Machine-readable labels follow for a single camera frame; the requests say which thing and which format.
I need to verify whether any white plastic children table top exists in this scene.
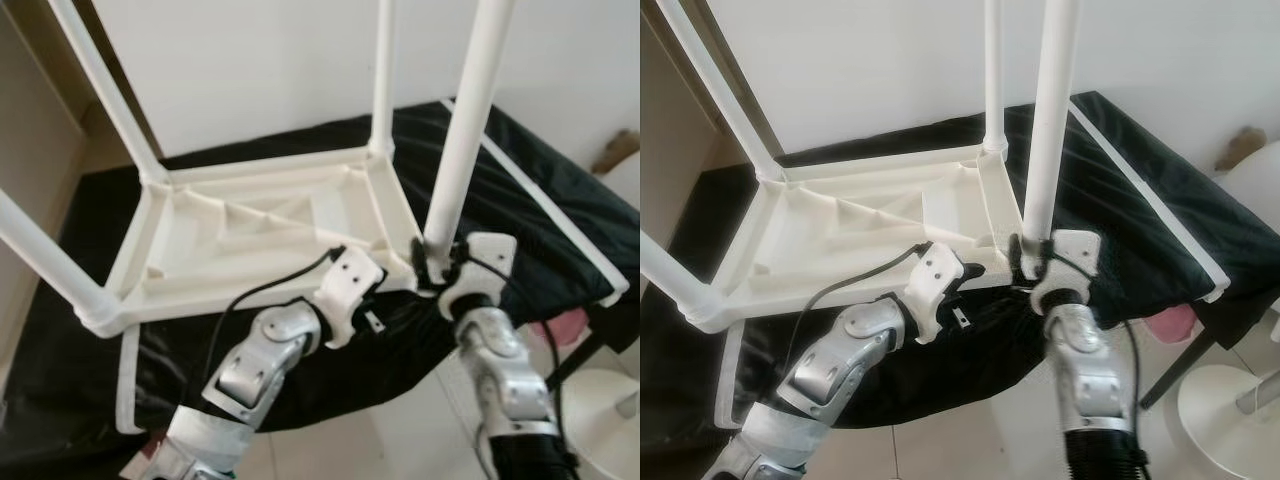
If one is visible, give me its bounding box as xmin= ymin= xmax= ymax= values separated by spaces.
xmin=80 ymin=145 xmax=446 ymax=339
xmin=690 ymin=143 xmax=1041 ymax=334

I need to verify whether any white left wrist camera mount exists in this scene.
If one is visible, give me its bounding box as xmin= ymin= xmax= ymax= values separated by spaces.
xmin=903 ymin=242 xmax=966 ymax=343
xmin=315 ymin=248 xmax=387 ymax=349

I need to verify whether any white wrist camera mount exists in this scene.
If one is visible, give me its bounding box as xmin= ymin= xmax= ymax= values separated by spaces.
xmin=903 ymin=242 xmax=966 ymax=343
xmin=1030 ymin=228 xmax=1101 ymax=313
xmin=315 ymin=248 xmax=387 ymax=349
xmin=438 ymin=232 xmax=519 ymax=321

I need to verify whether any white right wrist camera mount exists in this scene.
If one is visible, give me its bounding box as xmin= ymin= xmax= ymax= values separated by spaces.
xmin=438 ymin=232 xmax=519 ymax=321
xmin=1030 ymin=228 xmax=1101 ymax=313

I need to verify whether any brown wooden door frame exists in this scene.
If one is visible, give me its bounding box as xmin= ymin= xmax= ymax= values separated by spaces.
xmin=660 ymin=0 xmax=781 ymax=166
xmin=20 ymin=0 xmax=161 ymax=161

